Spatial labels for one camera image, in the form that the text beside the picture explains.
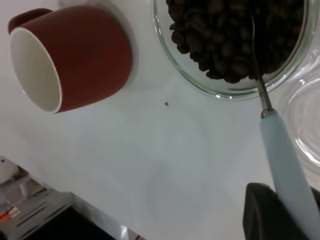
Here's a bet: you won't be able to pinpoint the black flat panel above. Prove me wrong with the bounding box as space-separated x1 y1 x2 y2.
32 203 126 240

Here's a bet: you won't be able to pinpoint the metal spoon light blue handle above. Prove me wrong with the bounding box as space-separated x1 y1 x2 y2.
249 11 320 240

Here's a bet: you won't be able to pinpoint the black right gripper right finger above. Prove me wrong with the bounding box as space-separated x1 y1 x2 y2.
310 186 320 213

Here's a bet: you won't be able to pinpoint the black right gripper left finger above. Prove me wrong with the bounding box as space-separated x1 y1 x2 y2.
242 182 313 240

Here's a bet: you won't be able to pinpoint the silver metal frame bar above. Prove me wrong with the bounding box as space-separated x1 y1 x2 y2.
0 156 141 240

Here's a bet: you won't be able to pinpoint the red mug white inside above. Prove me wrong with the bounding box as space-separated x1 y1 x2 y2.
7 5 133 115

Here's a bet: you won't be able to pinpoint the clear glass cup with handle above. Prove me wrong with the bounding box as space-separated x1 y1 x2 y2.
151 0 320 101

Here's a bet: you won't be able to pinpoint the white plastic device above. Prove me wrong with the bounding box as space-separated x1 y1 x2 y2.
0 158 21 185

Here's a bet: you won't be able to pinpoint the clear ribbed glass dish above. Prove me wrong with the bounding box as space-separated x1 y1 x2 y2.
277 76 320 176

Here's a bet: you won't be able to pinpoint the dark roasted coffee beans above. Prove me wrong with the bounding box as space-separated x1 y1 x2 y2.
166 0 306 85

